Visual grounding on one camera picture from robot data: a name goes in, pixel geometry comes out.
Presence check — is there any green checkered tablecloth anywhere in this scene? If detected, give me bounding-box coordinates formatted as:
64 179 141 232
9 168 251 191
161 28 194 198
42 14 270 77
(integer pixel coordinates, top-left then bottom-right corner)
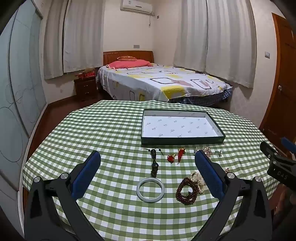
22 100 285 241

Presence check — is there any brown wooden door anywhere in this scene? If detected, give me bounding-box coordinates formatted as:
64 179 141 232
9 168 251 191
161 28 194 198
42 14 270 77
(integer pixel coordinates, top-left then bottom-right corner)
258 13 296 158

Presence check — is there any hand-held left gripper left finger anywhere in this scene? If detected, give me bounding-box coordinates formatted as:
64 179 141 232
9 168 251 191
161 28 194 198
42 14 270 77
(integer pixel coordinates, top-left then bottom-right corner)
24 150 109 241

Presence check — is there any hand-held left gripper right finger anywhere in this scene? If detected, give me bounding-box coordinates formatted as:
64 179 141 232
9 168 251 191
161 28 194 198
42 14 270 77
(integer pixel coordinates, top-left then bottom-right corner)
191 149 275 241

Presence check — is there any white air conditioner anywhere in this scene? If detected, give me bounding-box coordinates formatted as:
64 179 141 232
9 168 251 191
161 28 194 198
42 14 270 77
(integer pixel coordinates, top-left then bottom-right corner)
120 0 153 14

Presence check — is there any green shallow cardboard box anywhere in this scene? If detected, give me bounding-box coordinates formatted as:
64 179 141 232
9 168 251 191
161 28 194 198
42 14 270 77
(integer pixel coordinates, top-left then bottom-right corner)
141 108 226 146

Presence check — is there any dark wooden nightstand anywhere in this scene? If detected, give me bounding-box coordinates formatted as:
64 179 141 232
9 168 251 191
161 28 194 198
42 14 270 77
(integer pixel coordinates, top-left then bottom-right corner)
74 76 97 101

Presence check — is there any blue plaid bed skirt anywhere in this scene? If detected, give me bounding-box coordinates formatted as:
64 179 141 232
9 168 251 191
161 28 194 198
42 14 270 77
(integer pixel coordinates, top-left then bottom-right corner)
168 89 233 107

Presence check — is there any pink pillow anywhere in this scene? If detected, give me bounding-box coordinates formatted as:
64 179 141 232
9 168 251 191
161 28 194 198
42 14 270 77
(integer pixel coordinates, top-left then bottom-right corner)
106 59 154 69

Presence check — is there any patterned white bedsheet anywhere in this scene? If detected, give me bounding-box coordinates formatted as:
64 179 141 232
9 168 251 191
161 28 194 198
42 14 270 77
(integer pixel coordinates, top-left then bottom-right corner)
96 64 233 103

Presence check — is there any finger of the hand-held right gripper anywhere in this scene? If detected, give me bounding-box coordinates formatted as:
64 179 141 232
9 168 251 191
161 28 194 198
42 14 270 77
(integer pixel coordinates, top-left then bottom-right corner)
260 141 279 161
280 137 296 160

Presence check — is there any wooden bed headboard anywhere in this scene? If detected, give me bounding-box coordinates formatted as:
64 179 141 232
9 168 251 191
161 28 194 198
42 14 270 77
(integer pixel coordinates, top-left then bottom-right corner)
103 50 154 67

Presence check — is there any white jade bangle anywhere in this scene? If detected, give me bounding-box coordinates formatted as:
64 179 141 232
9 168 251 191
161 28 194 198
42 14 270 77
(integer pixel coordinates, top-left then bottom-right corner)
136 178 165 203

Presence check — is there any red and gold charm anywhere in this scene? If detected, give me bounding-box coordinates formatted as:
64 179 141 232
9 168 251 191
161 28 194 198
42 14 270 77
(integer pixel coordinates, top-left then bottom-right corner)
177 148 186 164

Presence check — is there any dark red bead bracelet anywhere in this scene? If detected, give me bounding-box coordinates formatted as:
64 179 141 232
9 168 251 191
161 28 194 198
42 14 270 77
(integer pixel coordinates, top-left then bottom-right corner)
176 177 197 205

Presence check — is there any white striped curtain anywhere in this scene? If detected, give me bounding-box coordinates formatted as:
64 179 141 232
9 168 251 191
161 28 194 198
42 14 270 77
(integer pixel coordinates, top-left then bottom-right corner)
63 0 105 74
205 0 258 89
43 0 68 80
173 0 210 73

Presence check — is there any cream pearl bracelet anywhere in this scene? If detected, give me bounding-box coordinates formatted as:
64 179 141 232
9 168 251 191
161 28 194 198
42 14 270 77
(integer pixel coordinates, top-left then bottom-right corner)
189 171 206 194

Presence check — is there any dark pendant with cord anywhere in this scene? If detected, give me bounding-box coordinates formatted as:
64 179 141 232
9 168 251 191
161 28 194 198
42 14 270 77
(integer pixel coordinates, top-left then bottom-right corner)
142 148 165 161

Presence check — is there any frosted glass wardrobe door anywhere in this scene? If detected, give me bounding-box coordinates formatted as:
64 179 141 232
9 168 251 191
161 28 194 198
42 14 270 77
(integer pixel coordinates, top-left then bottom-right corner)
0 0 49 193

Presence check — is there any dark beaded pendant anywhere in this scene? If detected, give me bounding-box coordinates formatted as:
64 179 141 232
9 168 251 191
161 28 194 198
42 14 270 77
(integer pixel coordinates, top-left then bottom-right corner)
151 162 160 178

